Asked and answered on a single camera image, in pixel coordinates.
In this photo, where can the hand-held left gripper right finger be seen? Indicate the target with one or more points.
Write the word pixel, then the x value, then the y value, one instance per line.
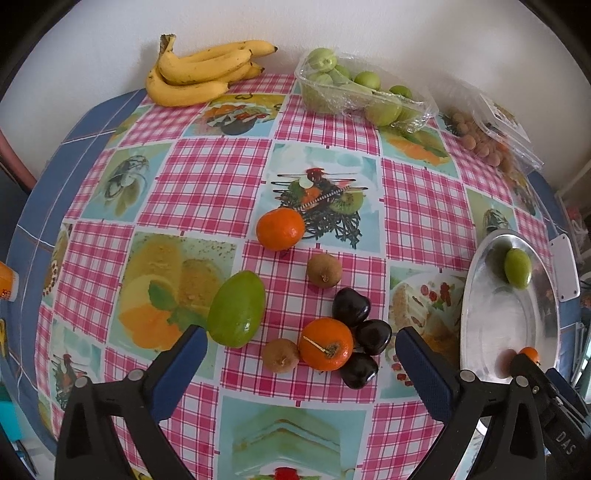
pixel 422 369

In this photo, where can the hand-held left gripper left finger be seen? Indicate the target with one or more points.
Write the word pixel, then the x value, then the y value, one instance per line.
pixel 184 364

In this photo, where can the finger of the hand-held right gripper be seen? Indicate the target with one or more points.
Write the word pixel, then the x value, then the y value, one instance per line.
pixel 561 385
pixel 524 367

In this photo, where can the small orange mandarin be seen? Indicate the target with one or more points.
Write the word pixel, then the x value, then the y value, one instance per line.
pixel 529 354

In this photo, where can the silver metal bowl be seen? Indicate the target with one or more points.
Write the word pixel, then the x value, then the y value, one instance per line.
pixel 498 323

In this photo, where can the dark purple plum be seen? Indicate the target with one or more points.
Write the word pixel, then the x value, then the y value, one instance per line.
pixel 375 337
pixel 351 307
pixel 361 370

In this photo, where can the green mango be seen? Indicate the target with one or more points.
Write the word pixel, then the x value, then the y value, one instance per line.
pixel 236 309

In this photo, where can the brown kiwi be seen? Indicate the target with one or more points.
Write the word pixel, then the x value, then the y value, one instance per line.
pixel 280 356
pixel 324 271

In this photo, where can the orange mandarin with stem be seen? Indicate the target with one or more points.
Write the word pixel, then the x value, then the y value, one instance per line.
pixel 325 344

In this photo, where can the small green fruit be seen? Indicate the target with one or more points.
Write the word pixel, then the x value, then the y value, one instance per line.
pixel 518 270

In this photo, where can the orange paper cup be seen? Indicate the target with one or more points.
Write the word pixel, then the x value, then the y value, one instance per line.
pixel 7 284

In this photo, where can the checkered fruit print tablecloth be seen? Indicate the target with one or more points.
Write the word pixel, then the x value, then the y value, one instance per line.
pixel 207 170

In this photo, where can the pile of brown longans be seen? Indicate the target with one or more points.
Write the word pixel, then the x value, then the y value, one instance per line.
pixel 475 138

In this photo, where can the clear plastic box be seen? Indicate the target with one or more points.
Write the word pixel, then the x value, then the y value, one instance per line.
pixel 512 124

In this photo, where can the pile of green apples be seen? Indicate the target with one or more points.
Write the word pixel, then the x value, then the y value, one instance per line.
pixel 385 110

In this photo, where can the brown chair backrest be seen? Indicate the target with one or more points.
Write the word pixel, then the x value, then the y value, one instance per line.
pixel 16 157

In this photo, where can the yellow banana bunch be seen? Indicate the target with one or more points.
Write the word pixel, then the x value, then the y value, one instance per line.
pixel 194 78

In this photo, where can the clear plastic punnet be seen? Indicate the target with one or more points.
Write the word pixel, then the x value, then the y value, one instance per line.
pixel 323 99

